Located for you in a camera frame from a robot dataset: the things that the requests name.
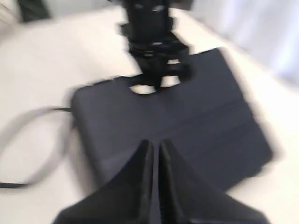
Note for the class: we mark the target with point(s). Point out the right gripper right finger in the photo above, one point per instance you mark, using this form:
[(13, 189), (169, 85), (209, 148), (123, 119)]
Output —
[(186, 198)]

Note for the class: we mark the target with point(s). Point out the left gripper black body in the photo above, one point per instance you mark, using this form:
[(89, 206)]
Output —
[(155, 57)]

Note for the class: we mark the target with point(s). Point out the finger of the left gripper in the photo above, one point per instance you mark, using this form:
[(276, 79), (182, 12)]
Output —
[(149, 79), (176, 74)]

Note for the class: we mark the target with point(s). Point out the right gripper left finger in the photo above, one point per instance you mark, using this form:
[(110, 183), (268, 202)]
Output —
[(125, 199)]

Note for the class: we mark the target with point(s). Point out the black plastic carrying case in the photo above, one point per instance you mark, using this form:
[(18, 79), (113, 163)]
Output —
[(207, 118)]

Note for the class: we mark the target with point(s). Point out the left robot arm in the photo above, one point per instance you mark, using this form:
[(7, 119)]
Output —
[(149, 20)]

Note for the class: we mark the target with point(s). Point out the white backdrop curtain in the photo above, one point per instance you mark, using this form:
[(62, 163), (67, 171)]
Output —
[(267, 29)]

